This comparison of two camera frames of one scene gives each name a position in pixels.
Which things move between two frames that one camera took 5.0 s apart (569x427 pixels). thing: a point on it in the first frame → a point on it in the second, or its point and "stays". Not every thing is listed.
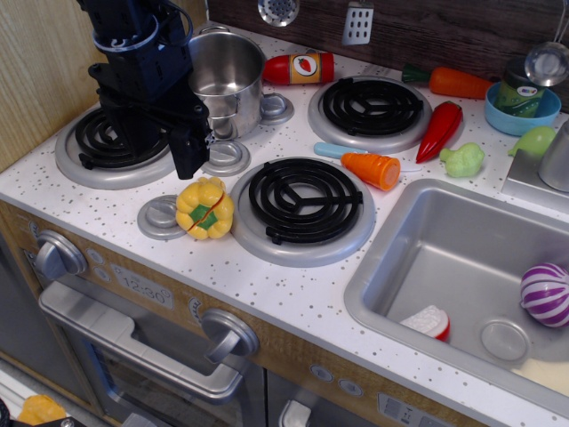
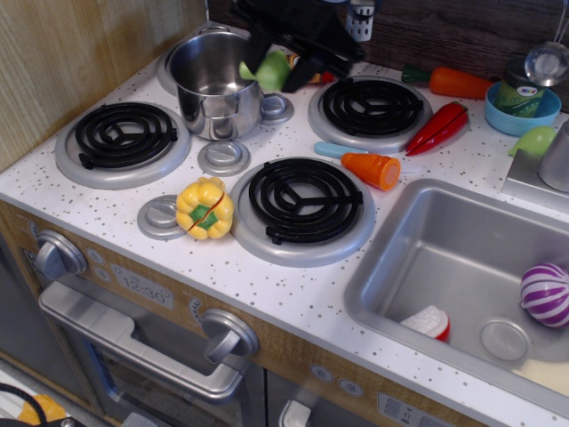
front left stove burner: (90, 154) stays
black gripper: (148, 92) → (318, 27)
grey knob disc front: (157, 220) stays
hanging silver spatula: (358, 25) stays
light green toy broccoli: (464, 161) → (274, 73)
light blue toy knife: (335, 150) stays
